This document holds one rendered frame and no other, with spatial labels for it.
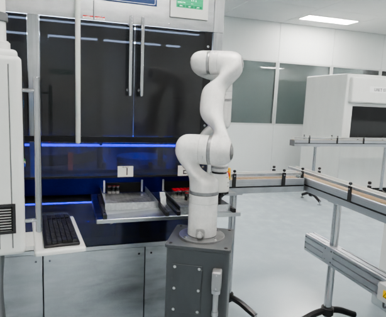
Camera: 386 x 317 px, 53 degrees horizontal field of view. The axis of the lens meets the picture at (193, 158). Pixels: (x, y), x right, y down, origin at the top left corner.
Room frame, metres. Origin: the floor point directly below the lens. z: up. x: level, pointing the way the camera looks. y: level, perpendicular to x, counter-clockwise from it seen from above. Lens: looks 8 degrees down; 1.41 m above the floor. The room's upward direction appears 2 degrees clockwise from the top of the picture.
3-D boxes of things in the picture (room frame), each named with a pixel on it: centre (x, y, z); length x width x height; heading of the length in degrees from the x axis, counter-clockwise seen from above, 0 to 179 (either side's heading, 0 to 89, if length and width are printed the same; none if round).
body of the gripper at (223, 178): (1.86, -0.13, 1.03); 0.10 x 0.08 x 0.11; 108
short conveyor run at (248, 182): (2.50, -0.41, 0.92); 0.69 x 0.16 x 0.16; 108
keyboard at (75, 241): (1.68, 0.60, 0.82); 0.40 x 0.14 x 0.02; 24
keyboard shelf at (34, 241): (1.66, 0.64, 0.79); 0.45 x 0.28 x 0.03; 24
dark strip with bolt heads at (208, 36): (2.21, -0.06, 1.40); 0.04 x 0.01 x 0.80; 108
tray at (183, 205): (1.98, -0.02, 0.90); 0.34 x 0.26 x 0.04; 18
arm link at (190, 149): (1.55, -0.02, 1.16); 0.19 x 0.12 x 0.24; 76
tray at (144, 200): (1.99, 0.34, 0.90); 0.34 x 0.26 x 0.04; 18
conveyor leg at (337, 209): (2.33, -0.91, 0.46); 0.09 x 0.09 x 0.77; 18
